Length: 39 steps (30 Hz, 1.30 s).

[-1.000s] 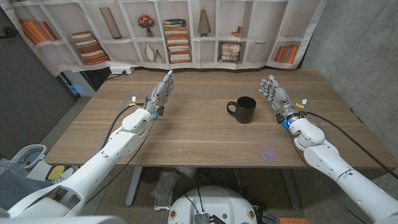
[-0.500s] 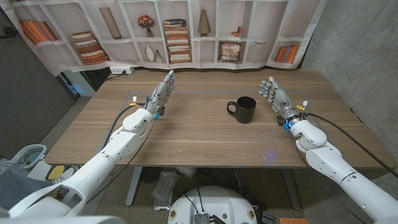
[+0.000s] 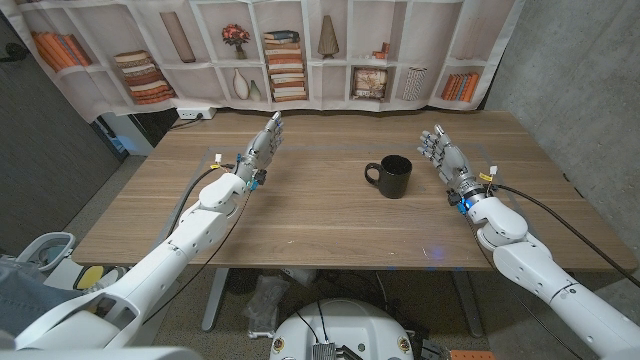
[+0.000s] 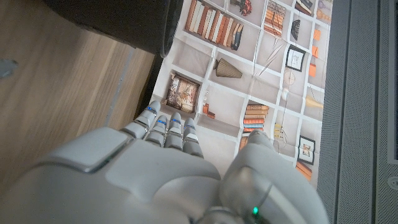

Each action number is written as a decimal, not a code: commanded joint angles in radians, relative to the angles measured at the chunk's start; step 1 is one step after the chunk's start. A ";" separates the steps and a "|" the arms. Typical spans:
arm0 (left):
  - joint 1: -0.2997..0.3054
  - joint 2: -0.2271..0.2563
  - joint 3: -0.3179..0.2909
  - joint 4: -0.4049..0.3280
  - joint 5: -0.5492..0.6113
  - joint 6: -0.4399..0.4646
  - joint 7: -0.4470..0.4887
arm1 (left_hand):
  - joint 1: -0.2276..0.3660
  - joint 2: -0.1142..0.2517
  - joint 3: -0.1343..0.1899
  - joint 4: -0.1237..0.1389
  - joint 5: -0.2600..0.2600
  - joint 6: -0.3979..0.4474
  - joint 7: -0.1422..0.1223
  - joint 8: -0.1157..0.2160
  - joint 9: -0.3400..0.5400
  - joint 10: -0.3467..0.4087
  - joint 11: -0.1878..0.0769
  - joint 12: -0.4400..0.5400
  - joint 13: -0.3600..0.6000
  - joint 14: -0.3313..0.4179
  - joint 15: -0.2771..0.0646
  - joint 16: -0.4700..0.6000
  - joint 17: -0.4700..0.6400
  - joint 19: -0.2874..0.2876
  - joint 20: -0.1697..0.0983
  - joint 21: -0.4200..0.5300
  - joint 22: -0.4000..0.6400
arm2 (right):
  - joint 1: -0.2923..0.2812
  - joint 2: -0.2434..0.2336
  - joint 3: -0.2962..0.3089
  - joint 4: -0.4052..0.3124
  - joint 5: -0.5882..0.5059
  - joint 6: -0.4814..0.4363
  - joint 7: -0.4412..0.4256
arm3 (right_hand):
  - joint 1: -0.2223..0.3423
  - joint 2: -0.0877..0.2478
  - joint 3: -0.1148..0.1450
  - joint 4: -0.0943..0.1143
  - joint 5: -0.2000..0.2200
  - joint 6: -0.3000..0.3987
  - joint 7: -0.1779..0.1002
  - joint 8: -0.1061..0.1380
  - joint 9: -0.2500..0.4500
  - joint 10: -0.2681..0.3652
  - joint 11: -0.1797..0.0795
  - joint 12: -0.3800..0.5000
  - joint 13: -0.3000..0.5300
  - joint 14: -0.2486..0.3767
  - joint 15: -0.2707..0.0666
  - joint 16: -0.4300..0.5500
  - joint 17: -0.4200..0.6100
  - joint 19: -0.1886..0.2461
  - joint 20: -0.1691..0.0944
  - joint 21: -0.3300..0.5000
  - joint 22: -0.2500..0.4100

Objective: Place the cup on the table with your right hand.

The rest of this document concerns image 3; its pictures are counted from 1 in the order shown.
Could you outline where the white power strip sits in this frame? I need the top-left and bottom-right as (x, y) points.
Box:
(175, 106), (217, 121)

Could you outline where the printed bookshelf backdrop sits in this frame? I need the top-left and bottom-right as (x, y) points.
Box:
(0, 0), (526, 124)

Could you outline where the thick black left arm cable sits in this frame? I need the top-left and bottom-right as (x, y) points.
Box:
(164, 163), (236, 241)

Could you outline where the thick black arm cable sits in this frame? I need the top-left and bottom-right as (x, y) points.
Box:
(164, 163), (236, 241)
(489, 183), (640, 291)

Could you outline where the black ceramic mug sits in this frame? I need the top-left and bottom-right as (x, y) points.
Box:
(363, 154), (414, 200)

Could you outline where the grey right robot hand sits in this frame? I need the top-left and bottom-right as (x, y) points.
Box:
(417, 123), (489, 207)

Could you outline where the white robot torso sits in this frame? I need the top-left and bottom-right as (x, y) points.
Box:
(269, 298), (415, 360)

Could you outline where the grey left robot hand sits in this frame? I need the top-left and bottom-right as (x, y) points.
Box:
(233, 110), (285, 185)

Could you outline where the black power strip cord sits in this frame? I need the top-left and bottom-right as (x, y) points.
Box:
(168, 113), (205, 132)

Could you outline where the black round object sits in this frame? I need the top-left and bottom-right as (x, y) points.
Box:
(225, 268), (259, 296)

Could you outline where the white cabinet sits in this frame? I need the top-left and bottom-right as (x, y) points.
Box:
(99, 110), (155, 157)

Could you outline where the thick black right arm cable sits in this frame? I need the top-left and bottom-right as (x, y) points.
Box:
(489, 183), (640, 291)

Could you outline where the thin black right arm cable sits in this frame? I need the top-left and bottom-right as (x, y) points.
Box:
(463, 210), (585, 360)

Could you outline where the clear plastic bag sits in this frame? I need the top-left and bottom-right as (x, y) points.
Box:
(242, 273), (291, 340)

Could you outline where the white grey bin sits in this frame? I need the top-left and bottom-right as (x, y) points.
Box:
(14, 231), (77, 274)

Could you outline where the grey metal table leg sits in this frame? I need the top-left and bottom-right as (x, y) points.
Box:
(452, 271), (485, 339)
(201, 268), (230, 334)

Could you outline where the orange box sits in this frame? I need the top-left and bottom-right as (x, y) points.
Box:
(449, 349), (496, 360)

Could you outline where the person's blue jeans leg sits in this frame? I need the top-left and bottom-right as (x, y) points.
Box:
(0, 264), (84, 337)

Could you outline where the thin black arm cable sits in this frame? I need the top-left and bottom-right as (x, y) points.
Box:
(463, 210), (585, 360)
(143, 189), (252, 326)

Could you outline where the yellow black-rimmed disc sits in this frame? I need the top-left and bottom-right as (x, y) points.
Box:
(73, 264), (105, 291)

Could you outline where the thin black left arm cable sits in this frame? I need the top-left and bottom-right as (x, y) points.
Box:
(143, 189), (252, 326)

